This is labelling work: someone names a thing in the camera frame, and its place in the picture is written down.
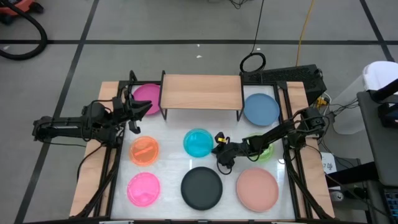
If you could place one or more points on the blue plate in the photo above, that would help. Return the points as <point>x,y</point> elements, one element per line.
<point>261,109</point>

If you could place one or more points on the orange translucent plate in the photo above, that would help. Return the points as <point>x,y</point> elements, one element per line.
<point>144,151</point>

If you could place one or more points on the green plate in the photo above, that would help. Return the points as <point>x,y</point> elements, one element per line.
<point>268,153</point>

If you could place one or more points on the magenta plate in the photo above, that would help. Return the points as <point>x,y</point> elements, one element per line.
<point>146,93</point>

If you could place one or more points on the black computer case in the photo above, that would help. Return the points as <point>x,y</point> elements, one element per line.
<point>292,77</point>

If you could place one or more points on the cyan translucent plate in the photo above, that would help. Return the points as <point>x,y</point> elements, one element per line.
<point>197,143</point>

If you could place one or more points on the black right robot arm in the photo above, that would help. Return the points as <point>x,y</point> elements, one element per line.
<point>273,132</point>

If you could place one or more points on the black plate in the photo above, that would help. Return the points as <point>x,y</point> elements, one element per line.
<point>201,188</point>

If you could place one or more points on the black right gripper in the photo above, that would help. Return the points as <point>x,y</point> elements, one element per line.
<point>230,152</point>

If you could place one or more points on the black keyboard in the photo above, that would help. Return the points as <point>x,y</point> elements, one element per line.
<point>392,202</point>

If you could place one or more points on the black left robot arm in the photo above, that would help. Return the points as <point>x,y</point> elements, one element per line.
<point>62,124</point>

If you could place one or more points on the salmon pink plate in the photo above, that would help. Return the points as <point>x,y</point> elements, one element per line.
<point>257,189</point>

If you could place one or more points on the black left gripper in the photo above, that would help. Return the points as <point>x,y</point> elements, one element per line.
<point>119,109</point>

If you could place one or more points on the silver can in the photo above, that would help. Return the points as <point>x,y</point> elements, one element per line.
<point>336,195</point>

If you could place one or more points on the red vacuum cleaner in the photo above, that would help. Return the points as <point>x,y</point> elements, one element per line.
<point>15,6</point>

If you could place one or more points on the white rounded chair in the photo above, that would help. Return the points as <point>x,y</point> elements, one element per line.
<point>381,74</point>

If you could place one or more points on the wooden shelf with black frame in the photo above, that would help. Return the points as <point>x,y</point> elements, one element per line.
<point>202,91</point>

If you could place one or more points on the black desk equipment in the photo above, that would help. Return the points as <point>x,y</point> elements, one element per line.
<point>387,113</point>

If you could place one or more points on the grey desk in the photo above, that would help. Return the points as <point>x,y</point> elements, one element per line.
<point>382,149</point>

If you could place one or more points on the white paper label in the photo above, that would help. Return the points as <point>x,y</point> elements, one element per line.
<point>328,163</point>

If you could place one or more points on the pink translucent plate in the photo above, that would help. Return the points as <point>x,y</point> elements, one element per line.
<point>143,189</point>

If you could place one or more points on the black aluminium table frame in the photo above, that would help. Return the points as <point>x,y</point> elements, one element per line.
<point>281,86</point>

